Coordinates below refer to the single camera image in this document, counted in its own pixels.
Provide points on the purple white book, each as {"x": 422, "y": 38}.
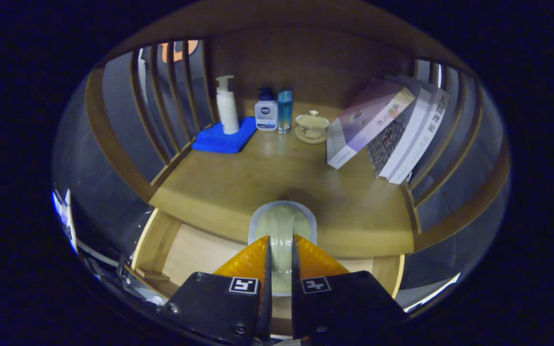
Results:
{"x": 368, "y": 120}

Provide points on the blue folded cloth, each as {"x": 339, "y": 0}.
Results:
{"x": 219, "y": 142}

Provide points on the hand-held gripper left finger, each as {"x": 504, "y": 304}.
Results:
{"x": 266, "y": 298}

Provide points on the wooden drawer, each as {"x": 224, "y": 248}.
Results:
{"x": 195, "y": 250}

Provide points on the wooden cabinet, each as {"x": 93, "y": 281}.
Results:
{"x": 315, "y": 62}

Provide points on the beige lidded tea cup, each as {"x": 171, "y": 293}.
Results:
{"x": 311, "y": 127}

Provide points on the white lotion bottle blue cap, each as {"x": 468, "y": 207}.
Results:
{"x": 266, "y": 115}

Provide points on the bright printed sheets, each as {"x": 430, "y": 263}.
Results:
{"x": 68, "y": 216}

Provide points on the white pump bottle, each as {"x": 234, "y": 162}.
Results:
{"x": 228, "y": 113}

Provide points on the dark patterned book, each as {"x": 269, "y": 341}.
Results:
{"x": 387, "y": 144}

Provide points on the wooden countertop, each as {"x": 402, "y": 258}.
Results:
{"x": 267, "y": 178}

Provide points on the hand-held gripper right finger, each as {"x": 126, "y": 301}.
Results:
{"x": 297, "y": 307}

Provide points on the teal slim bottle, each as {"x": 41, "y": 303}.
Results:
{"x": 284, "y": 113}

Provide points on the white panel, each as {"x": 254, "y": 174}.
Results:
{"x": 426, "y": 295}

